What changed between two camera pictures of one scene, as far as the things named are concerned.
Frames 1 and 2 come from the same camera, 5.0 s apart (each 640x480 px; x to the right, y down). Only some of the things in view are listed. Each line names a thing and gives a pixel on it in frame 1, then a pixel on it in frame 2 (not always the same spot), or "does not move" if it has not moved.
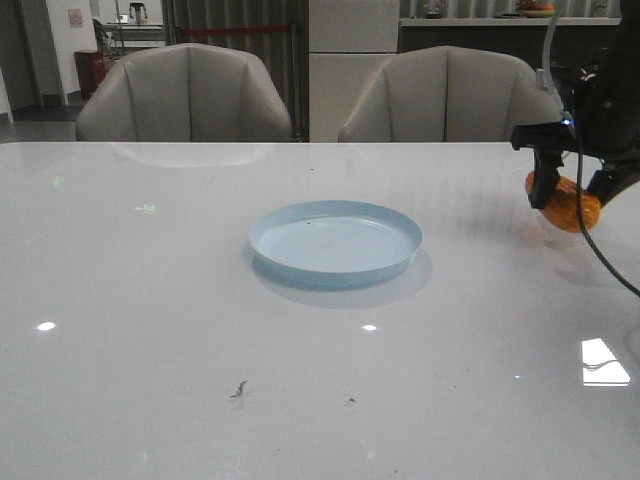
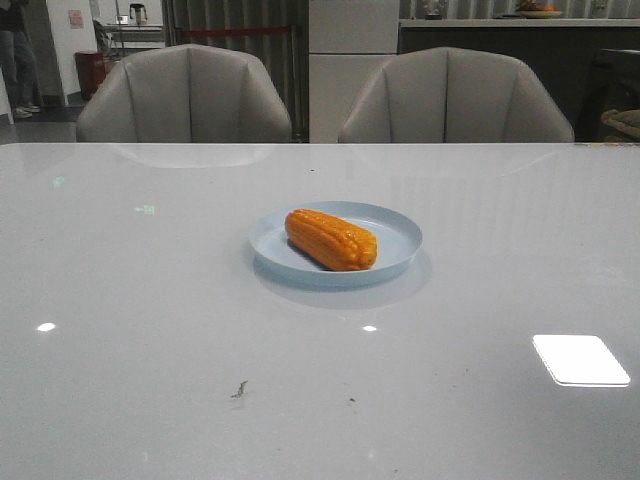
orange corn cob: [590, 209] → [330, 243]
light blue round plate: [333, 245] does not move
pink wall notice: [76, 18] does not move
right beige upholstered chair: [447, 94] does not move
